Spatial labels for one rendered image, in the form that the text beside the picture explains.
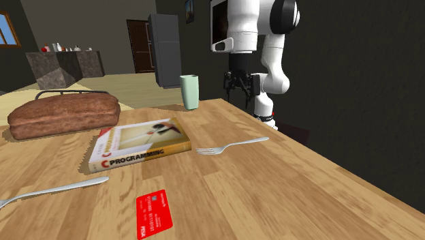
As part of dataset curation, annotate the pale green cup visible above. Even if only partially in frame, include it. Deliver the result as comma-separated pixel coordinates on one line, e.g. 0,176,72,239
179,74,200,111

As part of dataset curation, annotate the grey refrigerator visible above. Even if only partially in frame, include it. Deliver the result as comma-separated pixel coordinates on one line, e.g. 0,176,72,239
147,13,183,89

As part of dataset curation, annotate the silver fork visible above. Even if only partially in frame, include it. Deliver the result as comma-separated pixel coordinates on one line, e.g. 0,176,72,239
195,136,270,156

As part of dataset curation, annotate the dark robot stand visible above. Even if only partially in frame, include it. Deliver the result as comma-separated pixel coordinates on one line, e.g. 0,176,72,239
274,121,311,146

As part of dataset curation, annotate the dark brown door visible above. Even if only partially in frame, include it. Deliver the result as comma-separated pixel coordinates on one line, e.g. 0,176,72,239
126,19,156,74

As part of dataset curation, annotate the yellow and white programming book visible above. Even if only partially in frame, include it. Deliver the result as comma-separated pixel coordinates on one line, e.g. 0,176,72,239
87,117,192,174

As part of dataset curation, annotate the wooden table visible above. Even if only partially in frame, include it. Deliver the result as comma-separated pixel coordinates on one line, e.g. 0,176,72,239
0,97,425,240

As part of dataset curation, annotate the dark metal chair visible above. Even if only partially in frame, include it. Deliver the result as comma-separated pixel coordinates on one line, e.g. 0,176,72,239
34,89,111,101

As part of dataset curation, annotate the stone kitchen counter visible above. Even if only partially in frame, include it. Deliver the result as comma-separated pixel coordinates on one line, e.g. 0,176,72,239
25,42,106,91

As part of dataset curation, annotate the red card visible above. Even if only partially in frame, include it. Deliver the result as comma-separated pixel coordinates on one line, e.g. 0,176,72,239
136,189,174,240

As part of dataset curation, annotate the brown bread loaf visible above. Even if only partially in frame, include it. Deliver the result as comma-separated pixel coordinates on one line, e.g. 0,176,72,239
7,92,122,141

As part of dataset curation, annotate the silver cutlery piece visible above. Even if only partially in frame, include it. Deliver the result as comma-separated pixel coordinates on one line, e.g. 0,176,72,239
0,176,110,211

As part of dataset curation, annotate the wood-framed window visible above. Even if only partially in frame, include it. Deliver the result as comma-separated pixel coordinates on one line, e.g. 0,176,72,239
0,10,22,48

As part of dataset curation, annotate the white-framed dark wall picture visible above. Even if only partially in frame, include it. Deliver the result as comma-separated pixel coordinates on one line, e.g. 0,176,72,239
209,0,230,51

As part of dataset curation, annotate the dark framed wall picture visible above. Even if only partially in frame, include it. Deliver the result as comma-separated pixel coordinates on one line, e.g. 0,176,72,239
184,0,195,25

